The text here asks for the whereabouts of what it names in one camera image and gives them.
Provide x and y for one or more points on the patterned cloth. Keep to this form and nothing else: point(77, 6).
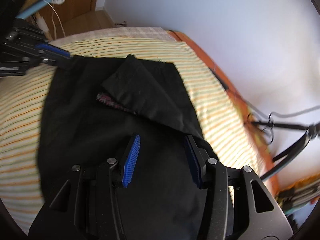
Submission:
point(301, 192)

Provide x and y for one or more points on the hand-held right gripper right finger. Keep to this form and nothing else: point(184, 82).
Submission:
point(192, 165)

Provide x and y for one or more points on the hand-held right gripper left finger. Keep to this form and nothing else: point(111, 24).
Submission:
point(130, 160)

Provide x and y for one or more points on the metal door stop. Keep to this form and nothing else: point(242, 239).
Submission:
point(121, 24)

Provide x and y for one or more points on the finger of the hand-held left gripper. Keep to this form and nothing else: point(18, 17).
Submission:
point(53, 50)
point(53, 62)

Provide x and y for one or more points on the light blue tube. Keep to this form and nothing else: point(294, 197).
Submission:
point(31, 9)

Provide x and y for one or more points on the orange mattress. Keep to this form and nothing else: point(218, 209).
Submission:
point(200, 48)

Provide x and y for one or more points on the wooden door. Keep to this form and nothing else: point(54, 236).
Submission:
point(75, 2)

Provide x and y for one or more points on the black tripod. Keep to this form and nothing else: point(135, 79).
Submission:
point(291, 146)

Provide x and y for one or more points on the striped bed sheet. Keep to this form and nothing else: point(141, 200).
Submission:
point(22, 120)

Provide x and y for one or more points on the black pants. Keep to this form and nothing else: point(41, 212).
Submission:
point(82, 120)

